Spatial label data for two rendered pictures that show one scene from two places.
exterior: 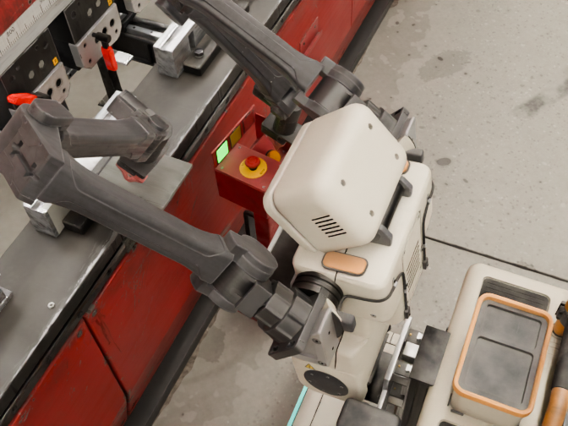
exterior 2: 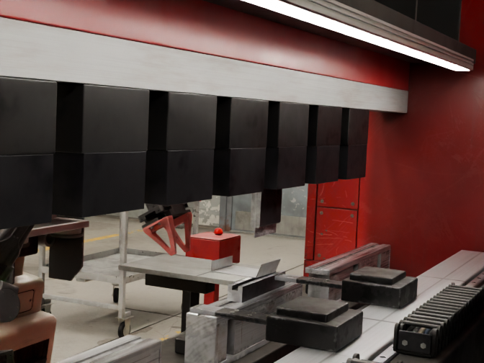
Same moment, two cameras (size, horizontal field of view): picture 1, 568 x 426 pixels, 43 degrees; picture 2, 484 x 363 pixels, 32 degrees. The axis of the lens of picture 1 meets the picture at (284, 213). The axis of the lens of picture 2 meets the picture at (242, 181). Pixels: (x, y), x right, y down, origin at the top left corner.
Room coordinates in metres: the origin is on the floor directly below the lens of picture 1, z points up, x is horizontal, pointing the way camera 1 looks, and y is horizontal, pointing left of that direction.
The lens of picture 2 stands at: (2.74, 0.38, 1.31)
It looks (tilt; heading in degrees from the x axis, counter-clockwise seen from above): 4 degrees down; 178
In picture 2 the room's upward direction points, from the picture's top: 3 degrees clockwise
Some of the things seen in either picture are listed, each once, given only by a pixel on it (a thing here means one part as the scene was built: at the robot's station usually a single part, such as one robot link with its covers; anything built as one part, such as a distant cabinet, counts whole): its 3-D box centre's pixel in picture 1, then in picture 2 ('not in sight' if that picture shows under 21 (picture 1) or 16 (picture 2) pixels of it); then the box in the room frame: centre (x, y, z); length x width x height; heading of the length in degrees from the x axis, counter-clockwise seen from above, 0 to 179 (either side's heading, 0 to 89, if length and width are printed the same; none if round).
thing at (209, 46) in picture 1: (217, 35); not in sight; (1.62, 0.15, 0.89); 0.30 x 0.05 x 0.03; 152
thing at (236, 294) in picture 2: not in sight; (258, 284); (1.13, 0.47, 0.99); 0.20 x 0.03 x 0.03; 152
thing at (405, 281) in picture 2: not in sight; (341, 280); (1.18, 0.63, 1.01); 0.26 x 0.12 x 0.05; 62
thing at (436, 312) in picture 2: not in sight; (444, 315); (1.48, 0.74, 1.02); 0.37 x 0.06 x 0.04; 152
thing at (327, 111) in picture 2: not in sight; (310, 143); (0.91, 0.59, 1.26); 0.15 x 0.09 x 0.17; 152
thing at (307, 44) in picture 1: (311, 38); not in sight; (1.95, -0.13, 0.59); 0.15 x 0.02 x 0.07; 152
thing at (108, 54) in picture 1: (105, 51); not in sight; (1.22, 0.36, 1.20); 0.04 x 0.02 x 0.10; 62
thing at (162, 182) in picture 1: (121, 177); (196, 269); (1.04, 0.35, 1.00); 0.26 x 0.18 x 0.01; 62
